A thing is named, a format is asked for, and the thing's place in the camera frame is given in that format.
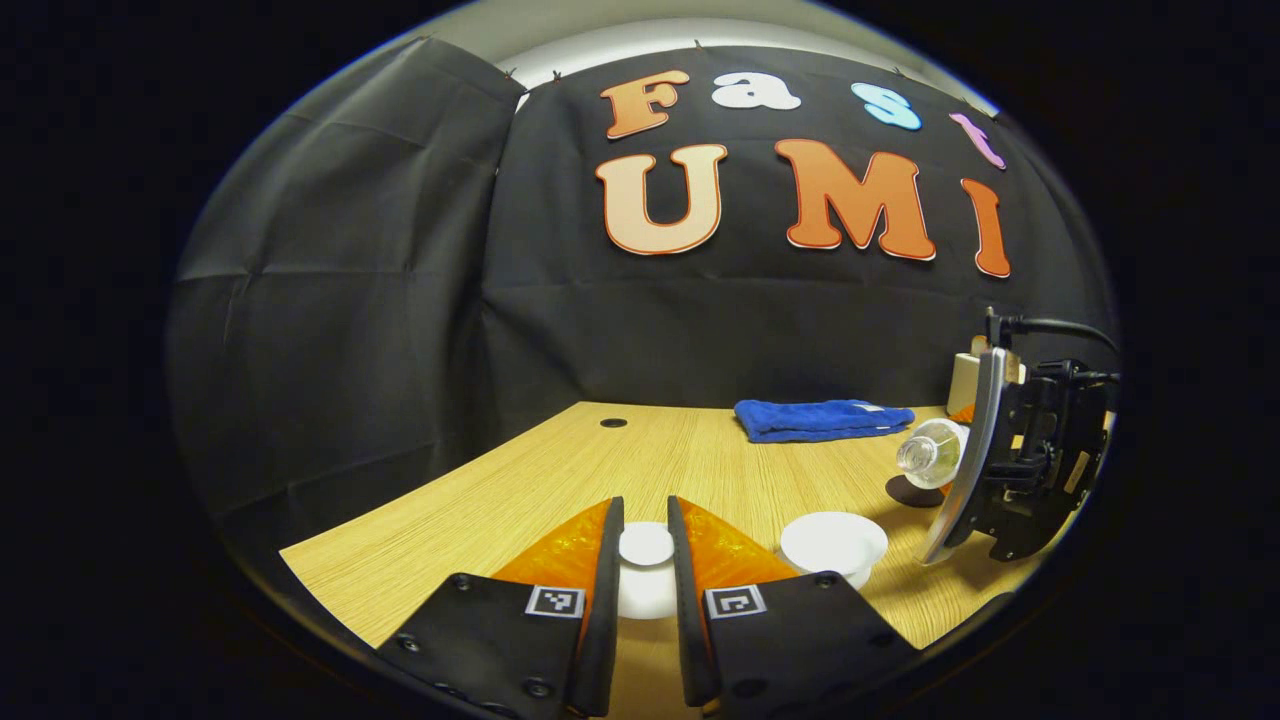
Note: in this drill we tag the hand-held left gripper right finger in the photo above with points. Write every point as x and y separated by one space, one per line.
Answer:
685 600

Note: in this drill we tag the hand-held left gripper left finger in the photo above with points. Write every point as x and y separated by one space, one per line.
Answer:
608 600

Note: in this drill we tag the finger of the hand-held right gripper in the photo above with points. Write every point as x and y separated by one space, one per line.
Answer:
962 412

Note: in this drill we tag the clear water bottle green label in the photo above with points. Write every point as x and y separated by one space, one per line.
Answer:
930 450

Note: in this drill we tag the white teacup lid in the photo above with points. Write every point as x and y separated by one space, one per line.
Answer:
645 545

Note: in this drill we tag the dark round coaster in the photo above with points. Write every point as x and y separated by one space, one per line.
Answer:
905 492

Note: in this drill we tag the white teacup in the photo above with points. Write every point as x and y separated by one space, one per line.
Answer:
835 540

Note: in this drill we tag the white toaster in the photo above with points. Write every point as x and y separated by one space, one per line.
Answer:
965 385

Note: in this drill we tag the blue folded towel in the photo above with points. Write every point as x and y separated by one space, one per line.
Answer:
820 420

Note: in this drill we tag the black backdrop cloth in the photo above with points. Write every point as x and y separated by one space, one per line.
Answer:
700 330

